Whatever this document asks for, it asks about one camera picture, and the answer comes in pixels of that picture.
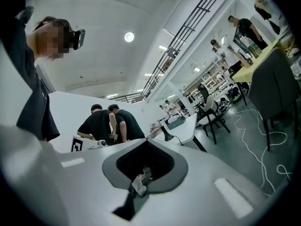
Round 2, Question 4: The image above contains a long white floor cable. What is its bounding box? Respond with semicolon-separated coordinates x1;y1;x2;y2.
230;108;295;195

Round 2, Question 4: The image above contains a green open box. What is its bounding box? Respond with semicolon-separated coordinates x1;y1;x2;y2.
166;116;187;130

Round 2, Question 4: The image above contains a yellow table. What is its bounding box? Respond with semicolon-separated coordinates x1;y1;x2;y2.
231;40;286;83

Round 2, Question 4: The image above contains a grey upholstered chair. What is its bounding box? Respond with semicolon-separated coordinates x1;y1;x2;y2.
248;47;301;152

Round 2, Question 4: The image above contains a person's black shirt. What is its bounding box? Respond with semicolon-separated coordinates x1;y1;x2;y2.
4;8;61;142

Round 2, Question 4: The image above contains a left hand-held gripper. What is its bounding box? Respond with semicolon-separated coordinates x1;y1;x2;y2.
70;135;109;153

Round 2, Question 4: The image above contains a black lamp cord with switch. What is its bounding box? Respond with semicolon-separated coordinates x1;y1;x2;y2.
173;135;185;147

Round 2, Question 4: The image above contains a black head-worn camera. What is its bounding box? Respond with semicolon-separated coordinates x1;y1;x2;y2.
72;29;87;51

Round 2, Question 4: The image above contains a black mezzanine railing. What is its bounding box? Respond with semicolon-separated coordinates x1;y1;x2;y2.
112;0;223;104

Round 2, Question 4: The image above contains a black office chair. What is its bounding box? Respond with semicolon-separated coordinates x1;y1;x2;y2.
197;83;211;104

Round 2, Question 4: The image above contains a white table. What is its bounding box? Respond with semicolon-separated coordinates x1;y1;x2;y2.
145;113;208;153

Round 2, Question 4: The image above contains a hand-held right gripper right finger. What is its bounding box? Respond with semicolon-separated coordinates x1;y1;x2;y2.
131;139;275;226

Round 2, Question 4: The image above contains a black hanging jacket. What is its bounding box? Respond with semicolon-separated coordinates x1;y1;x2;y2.
254;3;282;35

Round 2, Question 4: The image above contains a person's face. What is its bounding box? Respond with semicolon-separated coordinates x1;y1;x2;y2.
25;17;76;61

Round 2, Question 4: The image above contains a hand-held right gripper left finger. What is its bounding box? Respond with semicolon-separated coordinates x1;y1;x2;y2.
23;139;147;226

